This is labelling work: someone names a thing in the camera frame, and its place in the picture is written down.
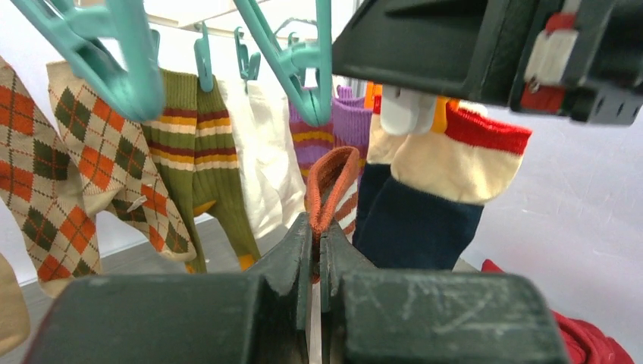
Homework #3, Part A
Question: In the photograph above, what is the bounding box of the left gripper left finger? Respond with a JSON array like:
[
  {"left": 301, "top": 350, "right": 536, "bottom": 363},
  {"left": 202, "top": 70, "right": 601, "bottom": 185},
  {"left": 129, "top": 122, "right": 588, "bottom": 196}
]
[{"left": 24, "top": 213, "right": 312, "bottom": 363}]

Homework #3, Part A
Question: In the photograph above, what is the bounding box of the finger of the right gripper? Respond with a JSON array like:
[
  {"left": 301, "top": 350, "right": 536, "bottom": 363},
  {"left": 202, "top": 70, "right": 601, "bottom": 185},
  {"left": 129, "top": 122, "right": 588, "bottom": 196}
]
[{"left": 332, "top": 0, "right": 538, "bottom": 105}]

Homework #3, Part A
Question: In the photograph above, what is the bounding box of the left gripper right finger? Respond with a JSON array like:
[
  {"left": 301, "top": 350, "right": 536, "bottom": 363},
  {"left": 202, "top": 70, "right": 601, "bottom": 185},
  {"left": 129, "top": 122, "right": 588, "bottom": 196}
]
[{"left": 319, "top": 234, "right": 569, "bottom": 363}]

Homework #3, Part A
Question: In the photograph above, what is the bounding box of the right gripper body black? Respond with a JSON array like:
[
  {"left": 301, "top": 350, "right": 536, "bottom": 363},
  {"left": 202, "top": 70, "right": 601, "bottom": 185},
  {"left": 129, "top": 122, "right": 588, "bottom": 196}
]
[{"left": 509, "top": 1, "right": 642, "bottom": 126}]

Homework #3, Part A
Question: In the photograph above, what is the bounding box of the grey beige sock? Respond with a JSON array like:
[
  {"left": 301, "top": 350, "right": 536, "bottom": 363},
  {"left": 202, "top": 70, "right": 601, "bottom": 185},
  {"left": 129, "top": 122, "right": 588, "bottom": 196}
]
[{"left": 306, "top": 146, "right": 360, "bottom": 262}]

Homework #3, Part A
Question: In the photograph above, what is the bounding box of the navy sock red cuff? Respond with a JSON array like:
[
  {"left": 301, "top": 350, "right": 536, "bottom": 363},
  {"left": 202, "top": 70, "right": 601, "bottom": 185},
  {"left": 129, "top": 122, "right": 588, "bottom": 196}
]
[{"left": 356, "top": 97, "right": 532, "bottom": 270}]

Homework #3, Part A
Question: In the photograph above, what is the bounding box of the maroon purple orange striped sock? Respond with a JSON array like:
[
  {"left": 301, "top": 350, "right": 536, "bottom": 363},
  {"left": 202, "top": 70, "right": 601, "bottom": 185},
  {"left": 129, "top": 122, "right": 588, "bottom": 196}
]
[{"left": 288, "top": 86, "right": 372, "bottom": 180}]

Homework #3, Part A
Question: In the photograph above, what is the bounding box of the white plastic clip hanger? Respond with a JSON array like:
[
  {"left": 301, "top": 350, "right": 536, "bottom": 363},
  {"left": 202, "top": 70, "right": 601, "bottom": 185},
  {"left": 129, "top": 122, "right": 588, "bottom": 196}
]
[{"left": 10, "top": 0, "right": 335, "bottom": 129}]

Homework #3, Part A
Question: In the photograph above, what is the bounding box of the navy blue sock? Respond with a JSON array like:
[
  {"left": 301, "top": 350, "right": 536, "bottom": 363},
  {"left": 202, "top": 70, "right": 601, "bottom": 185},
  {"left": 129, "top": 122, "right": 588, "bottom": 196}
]
[{"left": 353, "top": 95, "right": 406, "bottom": 247}]

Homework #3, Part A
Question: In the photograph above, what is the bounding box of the white hanging sock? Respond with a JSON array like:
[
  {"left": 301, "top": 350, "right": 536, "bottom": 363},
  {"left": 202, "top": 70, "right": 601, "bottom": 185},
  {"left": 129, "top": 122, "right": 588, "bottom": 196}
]
[{"left": 218, "top": 79, "right": 305, "bottom": 239}]

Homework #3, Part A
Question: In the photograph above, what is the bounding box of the green striped hanging sock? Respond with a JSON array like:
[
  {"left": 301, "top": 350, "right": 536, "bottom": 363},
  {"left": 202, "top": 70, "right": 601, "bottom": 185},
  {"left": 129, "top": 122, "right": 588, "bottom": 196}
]
[{"left": 142, "top": 70, "right": 261, "bottom": 273}]

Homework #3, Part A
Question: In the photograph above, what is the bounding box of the argyle hanging sock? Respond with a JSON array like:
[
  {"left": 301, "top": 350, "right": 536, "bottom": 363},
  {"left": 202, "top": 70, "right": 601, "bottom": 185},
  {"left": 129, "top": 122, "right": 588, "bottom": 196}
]
[
  {"left": 46, "top": 61, "right": 196, "bottom": 262},
  {"left": 1, "top": 61, "right": 102, "bottom": 297}
]

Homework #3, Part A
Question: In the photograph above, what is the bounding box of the red cloth on table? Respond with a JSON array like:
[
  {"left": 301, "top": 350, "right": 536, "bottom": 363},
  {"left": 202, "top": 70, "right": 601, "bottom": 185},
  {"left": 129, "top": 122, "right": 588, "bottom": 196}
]
[{"left": 479, "top": 259, "right": 636, "bottom": 364}]

